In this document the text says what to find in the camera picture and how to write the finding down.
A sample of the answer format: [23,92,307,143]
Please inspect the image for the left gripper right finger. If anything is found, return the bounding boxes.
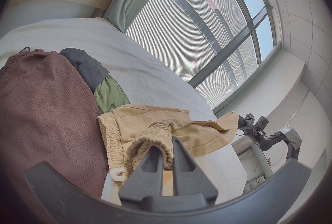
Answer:
[171,136,218,205]

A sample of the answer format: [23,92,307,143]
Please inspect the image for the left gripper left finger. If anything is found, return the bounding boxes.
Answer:
[118,146,164,205]

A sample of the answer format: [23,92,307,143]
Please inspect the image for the tan shorts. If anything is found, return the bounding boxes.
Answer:
[97,105,240,196]

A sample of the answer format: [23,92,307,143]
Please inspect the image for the bed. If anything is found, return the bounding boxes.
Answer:
[0,0,247,204]

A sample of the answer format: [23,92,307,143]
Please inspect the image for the green garment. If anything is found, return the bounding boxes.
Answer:
[94,74,131,115]

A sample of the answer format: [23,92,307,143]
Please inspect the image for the window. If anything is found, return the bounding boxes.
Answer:
[124,0,283,114]

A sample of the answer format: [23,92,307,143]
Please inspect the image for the brown shorts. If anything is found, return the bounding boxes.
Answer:
[0,48,110,203]

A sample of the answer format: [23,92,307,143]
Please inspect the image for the black garment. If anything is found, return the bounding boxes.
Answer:
[59,48,110,95]

